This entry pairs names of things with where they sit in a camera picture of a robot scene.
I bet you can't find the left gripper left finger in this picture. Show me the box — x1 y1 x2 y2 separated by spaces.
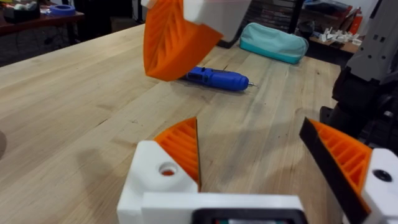
117 116 202 224

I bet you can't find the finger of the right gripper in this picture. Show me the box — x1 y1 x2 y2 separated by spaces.
142 0 252 83

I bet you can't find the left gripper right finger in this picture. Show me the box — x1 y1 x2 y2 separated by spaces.
298 117 398 224

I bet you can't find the blue electric screwdriver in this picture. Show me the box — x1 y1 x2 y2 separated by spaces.
182 66 258 92

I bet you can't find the teal zip bag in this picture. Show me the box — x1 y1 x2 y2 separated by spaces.
239 22 310 65

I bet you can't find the blue tape roll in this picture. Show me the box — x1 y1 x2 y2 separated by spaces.
49 4 76 17

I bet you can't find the dark wooden side table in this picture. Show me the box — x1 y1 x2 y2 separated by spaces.
0 11 85 37

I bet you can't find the heap of white parts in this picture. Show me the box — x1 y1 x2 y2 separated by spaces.
318 27 363 45

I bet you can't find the red bottle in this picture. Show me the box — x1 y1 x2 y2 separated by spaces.
348 8 364 35

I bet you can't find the black box with tools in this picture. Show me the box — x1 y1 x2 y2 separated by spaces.
2 0 42 24

